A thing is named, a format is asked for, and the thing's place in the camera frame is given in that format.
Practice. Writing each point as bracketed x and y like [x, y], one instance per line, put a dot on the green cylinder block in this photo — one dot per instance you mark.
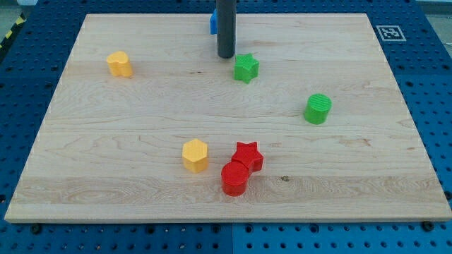
[317, 109]

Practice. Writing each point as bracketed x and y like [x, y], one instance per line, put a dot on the yellow black hazard tape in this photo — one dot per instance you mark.
[12, 34]

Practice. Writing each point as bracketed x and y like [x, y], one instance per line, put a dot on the white fiducial marker tag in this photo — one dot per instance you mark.
[390, 33]

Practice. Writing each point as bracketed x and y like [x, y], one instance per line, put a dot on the dark grey cylindrical pointer rod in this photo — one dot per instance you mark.
[226, 28]

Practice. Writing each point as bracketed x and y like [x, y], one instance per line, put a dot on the yellow heart block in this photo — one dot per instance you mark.
[119, 64]

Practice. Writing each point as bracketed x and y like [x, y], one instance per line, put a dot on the red star block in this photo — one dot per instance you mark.
[248, 155]

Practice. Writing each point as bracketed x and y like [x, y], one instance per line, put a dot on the green star block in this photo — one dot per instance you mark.
[245, 67]

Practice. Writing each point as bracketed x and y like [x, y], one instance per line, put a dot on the blue block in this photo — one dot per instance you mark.
[213, 23]

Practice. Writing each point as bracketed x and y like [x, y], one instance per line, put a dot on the yellow hexagon block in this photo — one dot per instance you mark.
[195, 156]

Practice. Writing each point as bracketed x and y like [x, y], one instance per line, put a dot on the red cylinder block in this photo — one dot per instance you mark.
[234, 177]

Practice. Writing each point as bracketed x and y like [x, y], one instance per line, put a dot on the light wooden board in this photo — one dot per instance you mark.
[109, 149]

